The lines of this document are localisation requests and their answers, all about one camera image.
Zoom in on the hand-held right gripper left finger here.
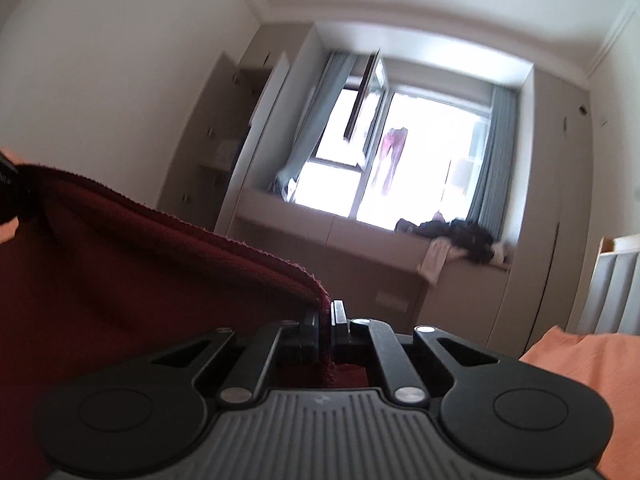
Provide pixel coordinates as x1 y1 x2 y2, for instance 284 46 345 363
147 309 323 404

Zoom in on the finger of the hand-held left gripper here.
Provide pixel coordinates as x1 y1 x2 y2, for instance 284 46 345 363
0 149 40 225

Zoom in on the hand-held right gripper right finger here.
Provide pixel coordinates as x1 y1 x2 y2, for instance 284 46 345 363
330 300 503 404

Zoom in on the dark red long-sleeve shirt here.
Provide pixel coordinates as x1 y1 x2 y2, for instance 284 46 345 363
0 165 371 480

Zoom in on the pile of dark clothes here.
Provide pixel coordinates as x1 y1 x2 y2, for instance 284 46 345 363
394 215 501 265

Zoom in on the grey window seat cabinet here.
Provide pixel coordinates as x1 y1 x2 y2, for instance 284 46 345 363
227 187 513 346

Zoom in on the white hanging cloth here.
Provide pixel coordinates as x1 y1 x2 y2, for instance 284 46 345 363
417 237 463 281

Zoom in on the pink hanging garment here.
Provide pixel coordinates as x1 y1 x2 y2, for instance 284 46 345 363
372 127 408 197

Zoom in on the window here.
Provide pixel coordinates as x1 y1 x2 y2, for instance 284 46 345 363
295 50 493 233

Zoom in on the grey open wardrobe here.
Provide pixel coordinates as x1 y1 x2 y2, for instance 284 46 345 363
155 50 293 233

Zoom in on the light blue sheer curtain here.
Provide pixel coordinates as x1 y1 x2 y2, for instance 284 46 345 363
274 52 358 196

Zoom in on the blue-grey thick curtain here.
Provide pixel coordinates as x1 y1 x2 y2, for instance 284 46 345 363
470 85 521 241

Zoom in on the tall grey closed wardrobe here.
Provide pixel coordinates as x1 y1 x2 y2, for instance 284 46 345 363
487 67 596 356

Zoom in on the orange duvet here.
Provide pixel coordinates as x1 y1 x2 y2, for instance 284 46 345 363
519 325 640 480

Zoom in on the grey padded headboard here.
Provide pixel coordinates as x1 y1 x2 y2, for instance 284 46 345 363
580 232 640 336

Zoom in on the white wall socket plate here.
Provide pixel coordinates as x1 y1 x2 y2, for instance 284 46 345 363
375 292 411 311

